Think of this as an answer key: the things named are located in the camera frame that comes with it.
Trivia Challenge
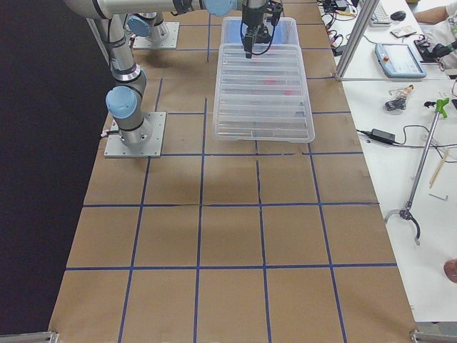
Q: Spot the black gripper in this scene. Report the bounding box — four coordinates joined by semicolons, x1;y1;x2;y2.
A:
240;1;283;59

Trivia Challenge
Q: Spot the clear plastic box lid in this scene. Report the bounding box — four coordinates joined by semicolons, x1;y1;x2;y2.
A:
213;43;315;144

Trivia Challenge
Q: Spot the blue plastic tray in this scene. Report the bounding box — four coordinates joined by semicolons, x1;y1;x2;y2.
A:
224;19;292;46

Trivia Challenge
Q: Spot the clear plastic storage box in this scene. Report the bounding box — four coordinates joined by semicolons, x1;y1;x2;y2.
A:
214;17;311;115

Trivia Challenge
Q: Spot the teach pendant tablet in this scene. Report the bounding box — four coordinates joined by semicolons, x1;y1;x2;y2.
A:
374;43;427;79

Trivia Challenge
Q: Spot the black power adapter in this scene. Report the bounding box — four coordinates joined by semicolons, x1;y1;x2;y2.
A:
357;129;396;145

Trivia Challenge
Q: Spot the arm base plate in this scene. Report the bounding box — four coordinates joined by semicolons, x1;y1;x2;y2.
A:
104;112;166;158
132;21;180;50

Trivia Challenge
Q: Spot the aluminium frame post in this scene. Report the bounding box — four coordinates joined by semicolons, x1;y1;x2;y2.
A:
335;0;378;81

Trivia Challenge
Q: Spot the green handled reacher grabber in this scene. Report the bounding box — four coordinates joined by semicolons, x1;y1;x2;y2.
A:
384;97;450;246

